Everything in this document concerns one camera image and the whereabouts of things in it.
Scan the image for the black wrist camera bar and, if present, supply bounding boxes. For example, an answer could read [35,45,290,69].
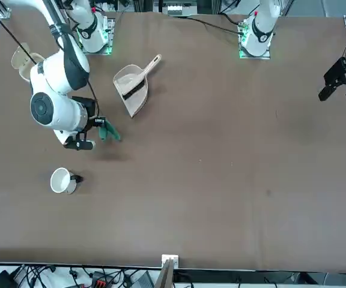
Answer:
[63,139,97,151]

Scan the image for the aluminium frame post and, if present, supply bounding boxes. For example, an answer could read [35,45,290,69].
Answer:
[160,254,180,288]

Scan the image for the white mug with black handle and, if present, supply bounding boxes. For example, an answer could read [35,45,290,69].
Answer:
[50,167,83,195]

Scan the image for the cream bin with lid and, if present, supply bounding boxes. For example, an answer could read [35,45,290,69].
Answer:
[10,42,46,85]

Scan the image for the beige hand brush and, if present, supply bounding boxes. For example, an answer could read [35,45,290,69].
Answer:
[121,53,162,101]

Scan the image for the dark cable across table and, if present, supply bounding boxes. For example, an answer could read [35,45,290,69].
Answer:
[172,13,243,35]

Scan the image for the beige plastic dustpan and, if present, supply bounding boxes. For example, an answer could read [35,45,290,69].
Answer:
[112,64,149,118]

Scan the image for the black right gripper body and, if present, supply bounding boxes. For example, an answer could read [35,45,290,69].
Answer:
[72,96,106,130]

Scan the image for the green cloth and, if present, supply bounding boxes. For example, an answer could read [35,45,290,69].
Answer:
[97,118,122,142]

